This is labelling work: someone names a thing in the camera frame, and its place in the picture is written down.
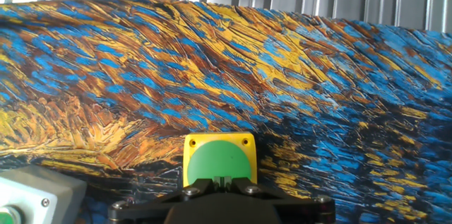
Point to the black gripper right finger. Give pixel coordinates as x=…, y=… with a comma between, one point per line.
x=282, y=199

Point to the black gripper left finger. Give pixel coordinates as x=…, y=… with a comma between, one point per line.
x=169, y=199

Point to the yellow box green mushroom button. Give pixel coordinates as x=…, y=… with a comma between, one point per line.
x=219, y=157

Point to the white box small green button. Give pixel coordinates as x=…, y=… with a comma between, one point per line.
x=42, y=192

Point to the starry night painting tablecloth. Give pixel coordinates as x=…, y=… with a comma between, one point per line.
x=247, y=75

